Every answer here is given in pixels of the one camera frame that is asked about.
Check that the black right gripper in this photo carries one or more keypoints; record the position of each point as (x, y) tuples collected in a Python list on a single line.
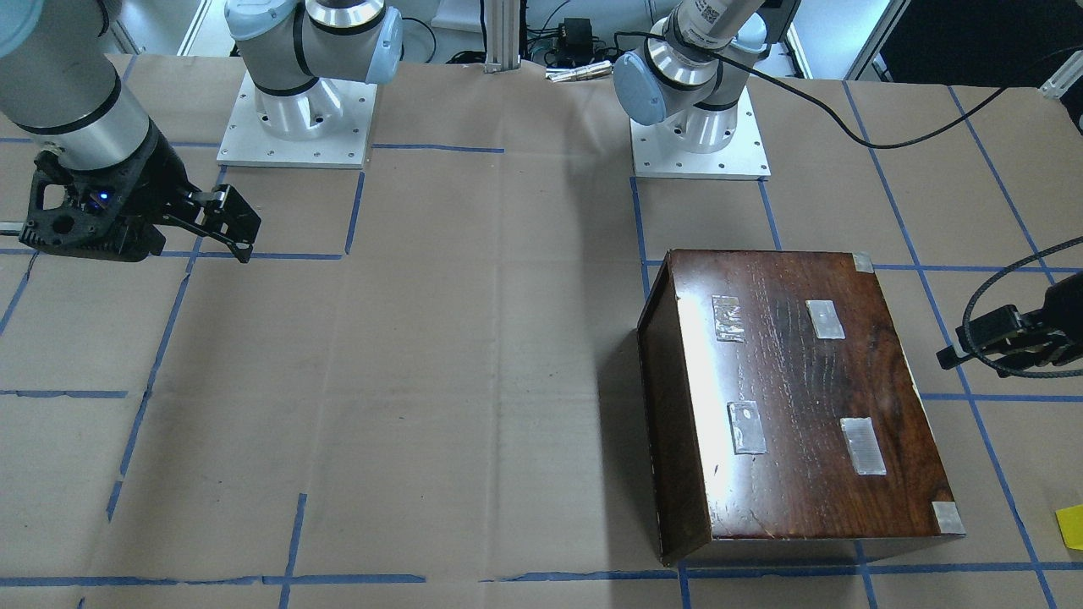
[(158, 176)]

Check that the yellow block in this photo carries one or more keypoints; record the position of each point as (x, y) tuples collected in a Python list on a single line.
[(1070, 525)]

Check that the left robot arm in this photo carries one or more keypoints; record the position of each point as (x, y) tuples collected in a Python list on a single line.
[(688, 76)]

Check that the dark wooden drawer cabinet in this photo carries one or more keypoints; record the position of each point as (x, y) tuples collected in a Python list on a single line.
[(784, 424)]

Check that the black power adapter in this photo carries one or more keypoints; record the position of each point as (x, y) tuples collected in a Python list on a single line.
[(575, 39)]

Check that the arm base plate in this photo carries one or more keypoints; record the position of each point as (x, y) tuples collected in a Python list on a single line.
[(325, 127), (697, 143)]

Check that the aluminium frame post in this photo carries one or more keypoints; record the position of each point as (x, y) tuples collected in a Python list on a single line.
[(502, 29)]

